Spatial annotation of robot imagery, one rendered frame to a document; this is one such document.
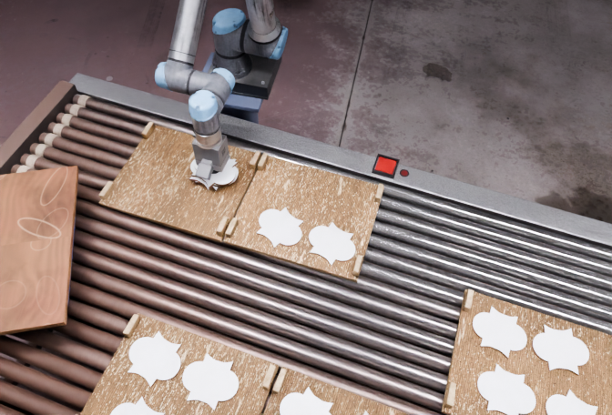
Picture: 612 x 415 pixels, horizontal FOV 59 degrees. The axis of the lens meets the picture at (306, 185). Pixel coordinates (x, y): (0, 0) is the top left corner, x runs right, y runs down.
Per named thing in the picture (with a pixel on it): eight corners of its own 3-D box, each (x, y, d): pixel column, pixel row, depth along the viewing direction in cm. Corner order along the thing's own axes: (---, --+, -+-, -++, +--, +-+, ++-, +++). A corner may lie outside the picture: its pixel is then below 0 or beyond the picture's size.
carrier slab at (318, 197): (264, 156, 180) (264, 154, 179) (383, 189, 174) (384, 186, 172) (224, 243, 160) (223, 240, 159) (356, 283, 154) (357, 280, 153)
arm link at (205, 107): (221, 90, 146) (209, 112, 141) (225, 117, 155) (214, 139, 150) (195, 84, 147) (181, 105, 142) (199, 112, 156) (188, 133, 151)
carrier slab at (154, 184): (153, 126, 187) (152, 124, 186) (263, 157, 180) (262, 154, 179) (99, 205, 167) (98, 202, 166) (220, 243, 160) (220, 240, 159)
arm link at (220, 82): (199, 60, 155) (184, 86, 149) (237, 69, 153) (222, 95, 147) (203, 80, 161) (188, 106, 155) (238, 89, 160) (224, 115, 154)
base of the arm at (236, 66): (221, 48, 209) (219, 28, 201) (258, 58, 207) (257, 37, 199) (206, 74, 201) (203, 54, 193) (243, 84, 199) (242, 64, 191)
